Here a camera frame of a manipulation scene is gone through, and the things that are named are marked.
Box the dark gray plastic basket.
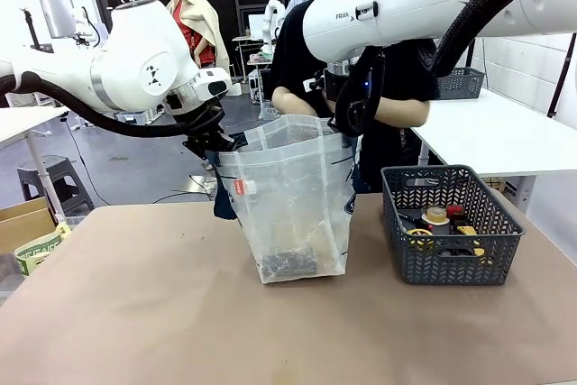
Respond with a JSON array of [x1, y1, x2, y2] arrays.
[[435, 67, 487, 101], [380, 164, 527, 286]]

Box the person's right forearm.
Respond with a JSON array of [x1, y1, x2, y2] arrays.
[[271, 86, 319, 118]]

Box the black slanted stand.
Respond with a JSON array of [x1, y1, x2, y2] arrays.
[[546, 32, 577, 119]]

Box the gray step stool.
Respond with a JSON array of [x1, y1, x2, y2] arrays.
[[16, 155, 96, 215]]

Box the gray rectangular panel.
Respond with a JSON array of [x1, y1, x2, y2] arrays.
[[37, 0, 78, 40]]

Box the black sleeved left arm cable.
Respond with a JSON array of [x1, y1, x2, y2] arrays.
[[0, 70, 226, 139]]

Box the person in cream jacket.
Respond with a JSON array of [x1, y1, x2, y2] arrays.
[[162, 0, 231, 71]]

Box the black packaged item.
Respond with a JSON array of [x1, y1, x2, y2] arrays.
[[260, 246, 320, 279]]

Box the black tool yellow handle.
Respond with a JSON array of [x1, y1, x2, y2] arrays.
[[435, 242, 488, 265]]

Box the translucent shopping bag navy handles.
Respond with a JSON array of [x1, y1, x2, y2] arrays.
[[211, 114, 364, 286]]

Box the white side table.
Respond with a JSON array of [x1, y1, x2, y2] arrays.
[[408, 86, 577, 206]]

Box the black tripod stand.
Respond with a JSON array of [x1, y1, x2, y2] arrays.
[[20, 8, 42, 49]]

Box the black pen red tip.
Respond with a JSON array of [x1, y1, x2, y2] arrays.
[[395, 210, 434, 229]]

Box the black sleeved right arm cable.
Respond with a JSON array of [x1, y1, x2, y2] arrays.
[[331, 0, 577, 136]]

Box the green printed paper sack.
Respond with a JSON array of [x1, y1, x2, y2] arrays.
[[14, 221, 73, 277]]

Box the black sleeved arm cable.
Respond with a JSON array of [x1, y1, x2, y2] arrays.
[[0, 70, 226, 139], [331, 0, 577, 136]]

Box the person's left forearm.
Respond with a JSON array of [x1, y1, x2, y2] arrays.
[[372, 96, 431, 128]]

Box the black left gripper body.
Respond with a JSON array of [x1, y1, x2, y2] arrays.
[[173, 104, 236, 161]]

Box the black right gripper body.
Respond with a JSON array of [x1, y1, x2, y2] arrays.
[[324, 67, 375, 134]]

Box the person in black t-shirt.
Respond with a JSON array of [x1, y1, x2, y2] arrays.
[[269, 0, 442, 196]]

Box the brown cardboard box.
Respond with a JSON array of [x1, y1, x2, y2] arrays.
[[0, 197, 58, 256]]

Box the white table with leg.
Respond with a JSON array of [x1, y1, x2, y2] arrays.
[[0, 105, 74, 228]]

